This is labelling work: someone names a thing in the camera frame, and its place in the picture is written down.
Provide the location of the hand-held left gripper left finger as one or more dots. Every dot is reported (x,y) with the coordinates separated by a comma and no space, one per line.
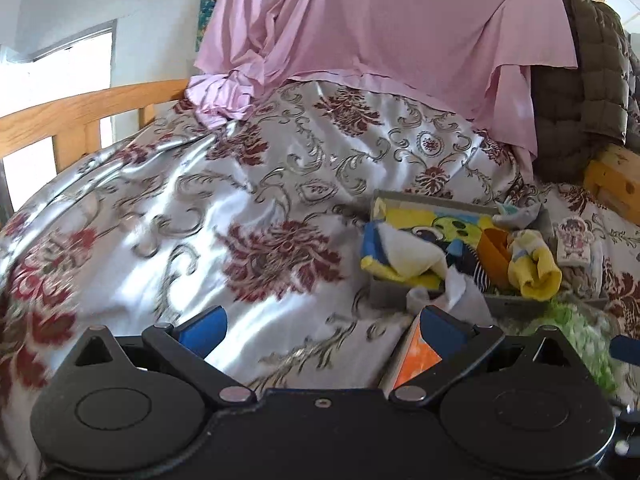
(202,332)

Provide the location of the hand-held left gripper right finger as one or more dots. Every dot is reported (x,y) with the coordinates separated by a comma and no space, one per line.
(442,332)

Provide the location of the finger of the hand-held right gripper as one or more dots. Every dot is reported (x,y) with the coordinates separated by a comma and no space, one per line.
(626,347)

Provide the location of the grey tray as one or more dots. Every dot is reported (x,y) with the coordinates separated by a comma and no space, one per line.
(390,292)

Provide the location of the orange heart-shaped cup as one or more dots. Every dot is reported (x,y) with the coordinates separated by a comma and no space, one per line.
(492,255)

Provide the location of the striped sock with yellow toe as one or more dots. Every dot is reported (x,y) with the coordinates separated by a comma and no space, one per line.
(537,280)

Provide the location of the yellow cartoon sock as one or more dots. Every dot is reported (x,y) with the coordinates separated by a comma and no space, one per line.
(440,222)

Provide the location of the white cartoon girl sock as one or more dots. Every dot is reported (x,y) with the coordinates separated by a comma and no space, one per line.
(572,242)

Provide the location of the floral satin blanket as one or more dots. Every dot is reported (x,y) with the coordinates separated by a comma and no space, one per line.
(225,185)

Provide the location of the brown quilted jacket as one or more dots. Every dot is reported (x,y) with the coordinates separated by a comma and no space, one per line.
(590,85)

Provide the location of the window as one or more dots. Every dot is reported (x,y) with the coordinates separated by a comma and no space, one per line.
(65,65)

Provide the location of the pink bed sheet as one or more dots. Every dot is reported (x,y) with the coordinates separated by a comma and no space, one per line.
(375,20)

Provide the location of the wooden bed frame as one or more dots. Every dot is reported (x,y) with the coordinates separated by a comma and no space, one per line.
(612,175)

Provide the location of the wooden bed rail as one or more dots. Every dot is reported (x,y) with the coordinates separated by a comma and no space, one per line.
(75,110)

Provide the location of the teal patterned wall poster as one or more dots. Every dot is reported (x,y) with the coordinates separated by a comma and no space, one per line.
(210,5)

